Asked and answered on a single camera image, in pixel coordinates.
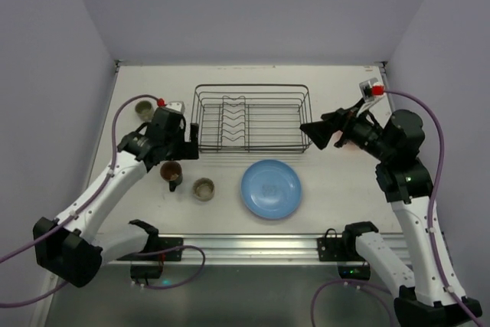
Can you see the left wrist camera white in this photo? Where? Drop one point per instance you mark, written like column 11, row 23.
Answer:
column 178, row 106

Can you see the orange white bowl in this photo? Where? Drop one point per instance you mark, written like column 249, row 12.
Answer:
column 350, row 146

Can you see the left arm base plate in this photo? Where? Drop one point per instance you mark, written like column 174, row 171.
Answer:
column 163, row 243

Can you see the speckled grey cup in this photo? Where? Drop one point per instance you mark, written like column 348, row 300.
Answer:
column 203, row 189

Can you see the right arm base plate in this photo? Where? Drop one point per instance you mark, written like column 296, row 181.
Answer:
column 334, row 247

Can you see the blue plate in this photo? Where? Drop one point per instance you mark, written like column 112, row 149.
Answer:
column 271, row 189

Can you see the black cup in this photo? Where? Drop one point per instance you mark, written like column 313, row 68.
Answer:
column 171, row 172

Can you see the aluminium rail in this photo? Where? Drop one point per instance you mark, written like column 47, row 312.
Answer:
column 223, row 249

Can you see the grey-green cup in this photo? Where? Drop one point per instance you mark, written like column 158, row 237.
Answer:
column 144, row 110

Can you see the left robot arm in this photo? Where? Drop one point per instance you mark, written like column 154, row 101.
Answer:
column 69, row 246

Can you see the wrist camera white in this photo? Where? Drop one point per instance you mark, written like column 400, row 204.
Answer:
column 178, row 106
column 372, row 91

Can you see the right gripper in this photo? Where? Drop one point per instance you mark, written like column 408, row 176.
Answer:
column 338, row 125

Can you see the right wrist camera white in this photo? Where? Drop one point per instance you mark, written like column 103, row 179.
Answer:
column 372, row 91

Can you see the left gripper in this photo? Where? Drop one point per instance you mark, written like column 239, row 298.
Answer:
column 183, row 147

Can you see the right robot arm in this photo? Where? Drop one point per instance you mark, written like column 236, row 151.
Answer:
column 427, row 292

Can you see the black wire dish rack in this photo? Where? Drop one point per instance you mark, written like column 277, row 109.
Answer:
column 252, row 118

